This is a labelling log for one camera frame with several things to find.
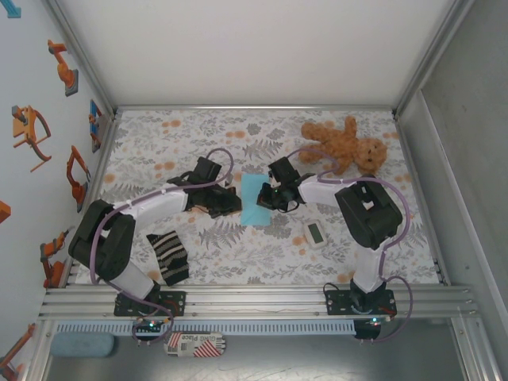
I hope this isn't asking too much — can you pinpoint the light blue cloth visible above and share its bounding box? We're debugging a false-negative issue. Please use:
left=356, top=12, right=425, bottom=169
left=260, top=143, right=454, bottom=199
left=239, top=172, right=275, bottom=229

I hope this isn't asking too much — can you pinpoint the white digital timer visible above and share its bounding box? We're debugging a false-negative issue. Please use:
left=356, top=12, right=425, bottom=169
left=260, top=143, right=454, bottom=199
left=302, top=220, right=328, bottom=250

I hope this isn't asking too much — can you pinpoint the floral printed tablecloth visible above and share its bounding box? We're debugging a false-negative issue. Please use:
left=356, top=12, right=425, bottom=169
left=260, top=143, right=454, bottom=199
left=73, top=109, right=444, bottom=286

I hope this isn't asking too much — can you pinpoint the black and beige striped sock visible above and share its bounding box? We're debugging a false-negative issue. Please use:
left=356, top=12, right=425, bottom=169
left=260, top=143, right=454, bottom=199
left=145, top=229, right=191, bottom=287

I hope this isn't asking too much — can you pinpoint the brown teddy bear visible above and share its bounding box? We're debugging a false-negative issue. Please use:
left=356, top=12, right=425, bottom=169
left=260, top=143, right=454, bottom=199
left=297, top=114, right=389, bottom=179

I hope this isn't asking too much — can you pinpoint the blue and orange machine sticker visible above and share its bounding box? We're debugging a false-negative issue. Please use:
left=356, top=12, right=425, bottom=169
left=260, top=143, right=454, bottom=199
left=87, top=98, right=106, bottom=154

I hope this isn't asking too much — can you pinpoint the red white striped case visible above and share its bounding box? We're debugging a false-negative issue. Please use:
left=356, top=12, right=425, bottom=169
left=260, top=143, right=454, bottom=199
left=163, top=331, right=229, bottom=359

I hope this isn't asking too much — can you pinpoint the blue-grey oval pouch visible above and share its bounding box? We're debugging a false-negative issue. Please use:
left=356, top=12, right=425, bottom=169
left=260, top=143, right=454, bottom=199
left=51, top=332, right=117, bottom=358

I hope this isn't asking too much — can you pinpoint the orange gripper claw sticker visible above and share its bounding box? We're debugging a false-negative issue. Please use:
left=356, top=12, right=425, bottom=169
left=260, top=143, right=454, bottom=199
left=10, top=105, right=53, bottom=174
left=0, top=323, right=37, bottom=378

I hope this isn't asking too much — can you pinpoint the aluminium frame crossbar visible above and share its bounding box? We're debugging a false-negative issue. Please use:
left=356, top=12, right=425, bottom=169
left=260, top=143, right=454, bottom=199
left=114, top=104, right=398, bottom=113

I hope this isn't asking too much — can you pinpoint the aluminium mounting rail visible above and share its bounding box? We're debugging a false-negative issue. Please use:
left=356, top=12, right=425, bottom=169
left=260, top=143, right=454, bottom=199
left=37, top=283, right=481, bottom=321

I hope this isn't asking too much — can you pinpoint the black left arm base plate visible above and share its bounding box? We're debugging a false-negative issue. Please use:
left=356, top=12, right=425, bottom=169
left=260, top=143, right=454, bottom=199
left=114, top=291, right=187, bottom=318

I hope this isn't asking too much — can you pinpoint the aluminium table side rail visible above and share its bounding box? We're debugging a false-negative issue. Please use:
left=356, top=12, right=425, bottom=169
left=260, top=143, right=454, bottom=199
left=63, top=110, right=122, bottom=287
left=393, top=110, right=452, bottom=287

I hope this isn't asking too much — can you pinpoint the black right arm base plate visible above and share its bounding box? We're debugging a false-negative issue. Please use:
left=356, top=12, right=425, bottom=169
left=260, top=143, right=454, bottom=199
left=324, top=288, right=397, bottom=317

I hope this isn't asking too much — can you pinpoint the blue slotted cable duct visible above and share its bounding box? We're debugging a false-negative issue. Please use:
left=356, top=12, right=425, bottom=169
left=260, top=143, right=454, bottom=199
left=55, top=321, right=356, bottom=335

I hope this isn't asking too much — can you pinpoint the aluminium frame post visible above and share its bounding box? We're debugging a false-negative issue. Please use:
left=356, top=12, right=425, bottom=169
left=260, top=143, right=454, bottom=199
left=45, top=0, right=120, bottom=120
left=391, top=0, right=477, bottom=120

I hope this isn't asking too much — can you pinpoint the aluminium frame leg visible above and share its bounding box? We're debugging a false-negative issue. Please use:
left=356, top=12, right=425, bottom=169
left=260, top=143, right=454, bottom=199
left=450, top=317, right=502, bottom=381
left=23, top=319, right=55, bottom=381

